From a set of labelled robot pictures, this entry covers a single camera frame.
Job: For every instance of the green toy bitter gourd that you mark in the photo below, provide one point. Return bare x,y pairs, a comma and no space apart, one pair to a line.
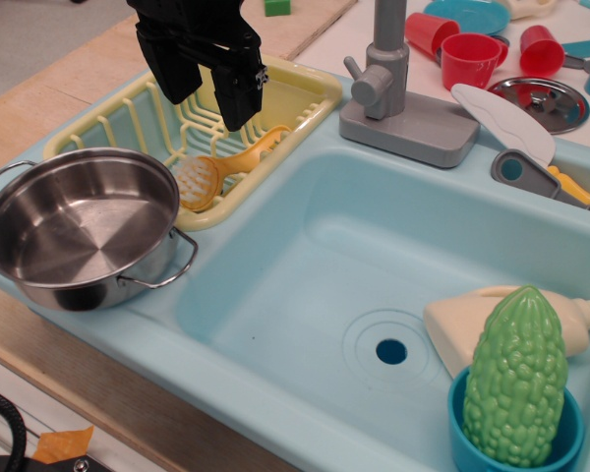
514,393

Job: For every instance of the orange tape piece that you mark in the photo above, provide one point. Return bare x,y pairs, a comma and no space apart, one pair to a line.
58,446

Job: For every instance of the grey toy faucet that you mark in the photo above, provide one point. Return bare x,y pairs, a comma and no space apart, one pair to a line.
383,114

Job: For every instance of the steel pot lid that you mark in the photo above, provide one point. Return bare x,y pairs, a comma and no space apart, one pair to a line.
558,107

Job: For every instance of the cream toy item top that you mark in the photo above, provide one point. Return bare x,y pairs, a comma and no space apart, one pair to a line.
521,9

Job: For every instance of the cream toy detergent bottle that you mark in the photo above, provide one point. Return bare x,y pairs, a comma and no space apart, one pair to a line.
455,324

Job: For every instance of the grey utensil handle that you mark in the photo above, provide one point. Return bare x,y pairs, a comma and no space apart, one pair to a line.
516,169

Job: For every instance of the yellow toy utensil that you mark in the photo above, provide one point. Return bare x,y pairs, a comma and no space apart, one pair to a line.
570,186

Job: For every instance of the wooden board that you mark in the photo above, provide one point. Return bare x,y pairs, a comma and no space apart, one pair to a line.
287,36

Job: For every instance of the teal utensil handle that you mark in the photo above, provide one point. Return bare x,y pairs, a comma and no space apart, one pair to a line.
577,49

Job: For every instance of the orange dish brush white bristles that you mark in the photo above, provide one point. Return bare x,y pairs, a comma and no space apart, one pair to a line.
200,179

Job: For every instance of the red plastic cup lying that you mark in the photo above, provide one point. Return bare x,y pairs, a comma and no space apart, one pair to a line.
427,32

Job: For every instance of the blue plastic cup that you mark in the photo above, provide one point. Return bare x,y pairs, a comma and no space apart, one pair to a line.
566,445

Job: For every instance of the red plastic cup right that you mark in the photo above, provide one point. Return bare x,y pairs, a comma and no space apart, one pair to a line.
540,53

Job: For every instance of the light blue toy sink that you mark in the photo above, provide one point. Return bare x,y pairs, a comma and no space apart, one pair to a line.
296,337

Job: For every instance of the pale yellow dish rack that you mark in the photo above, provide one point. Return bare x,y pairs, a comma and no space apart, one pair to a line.
138,116

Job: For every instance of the stainless steel pot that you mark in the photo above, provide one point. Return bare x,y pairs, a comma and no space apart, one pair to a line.
91,228

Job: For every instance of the green toy block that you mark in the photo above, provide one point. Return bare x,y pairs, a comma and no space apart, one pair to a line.
275,8

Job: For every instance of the teal plastic plate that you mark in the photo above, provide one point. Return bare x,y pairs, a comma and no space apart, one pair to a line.
485,17

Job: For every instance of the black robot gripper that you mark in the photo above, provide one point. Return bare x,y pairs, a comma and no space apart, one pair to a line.
177,36

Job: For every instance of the red cup with handle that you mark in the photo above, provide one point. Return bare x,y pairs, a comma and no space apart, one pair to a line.
471,58

